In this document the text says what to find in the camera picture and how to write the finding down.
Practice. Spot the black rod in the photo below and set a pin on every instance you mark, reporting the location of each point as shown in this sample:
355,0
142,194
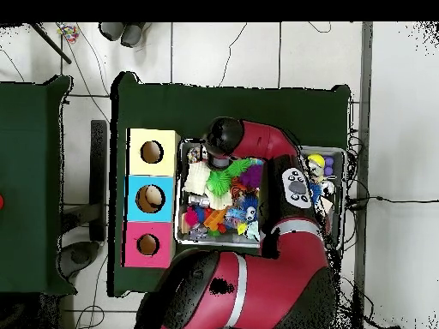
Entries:
49,42

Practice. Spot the shallow clear mesh bin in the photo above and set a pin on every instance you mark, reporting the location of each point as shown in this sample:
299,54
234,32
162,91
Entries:
206,240

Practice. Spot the wooden box with three holes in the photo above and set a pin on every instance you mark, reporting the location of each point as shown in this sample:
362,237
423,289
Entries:
152,181

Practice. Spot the cream muslin cloth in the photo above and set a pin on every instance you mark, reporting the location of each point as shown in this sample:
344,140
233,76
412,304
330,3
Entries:
195,179

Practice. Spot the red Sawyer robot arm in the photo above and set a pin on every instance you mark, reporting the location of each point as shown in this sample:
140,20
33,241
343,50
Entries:
274,288

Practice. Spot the side table with green cloth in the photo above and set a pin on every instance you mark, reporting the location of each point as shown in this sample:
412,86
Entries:
31,185

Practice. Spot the small colourful object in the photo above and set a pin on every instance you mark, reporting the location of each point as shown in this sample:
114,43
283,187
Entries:
67,32

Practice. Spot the black power adapter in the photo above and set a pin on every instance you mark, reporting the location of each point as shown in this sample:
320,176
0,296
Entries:
357,203

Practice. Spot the orange plastic toy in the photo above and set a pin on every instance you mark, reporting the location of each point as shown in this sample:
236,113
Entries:
215,219

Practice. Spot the purple spiky ball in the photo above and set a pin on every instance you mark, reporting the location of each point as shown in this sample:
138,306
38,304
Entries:
252,177

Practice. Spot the smooth yellow ball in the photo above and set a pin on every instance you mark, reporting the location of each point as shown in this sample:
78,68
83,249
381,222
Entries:
316,163

